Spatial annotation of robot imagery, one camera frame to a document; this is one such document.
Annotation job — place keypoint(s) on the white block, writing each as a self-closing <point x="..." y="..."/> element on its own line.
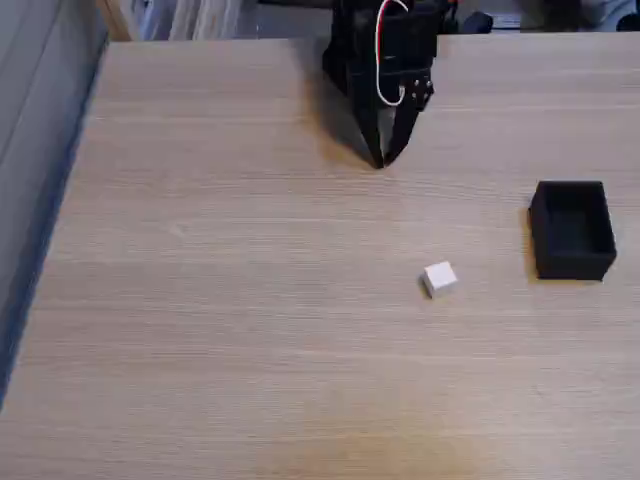
<point x="440" y="280"/>

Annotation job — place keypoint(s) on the black open box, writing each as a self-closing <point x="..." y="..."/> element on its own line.
<point x="572" y="230"/>

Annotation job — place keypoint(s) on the white stacked boards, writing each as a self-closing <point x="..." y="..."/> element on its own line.
<point x="195" y="19"/>

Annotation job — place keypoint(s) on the dark round object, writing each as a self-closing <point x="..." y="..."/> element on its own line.
<point x="630" y="22"/>

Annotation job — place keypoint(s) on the wooden post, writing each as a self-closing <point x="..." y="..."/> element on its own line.
<point x="116" y="20"/>

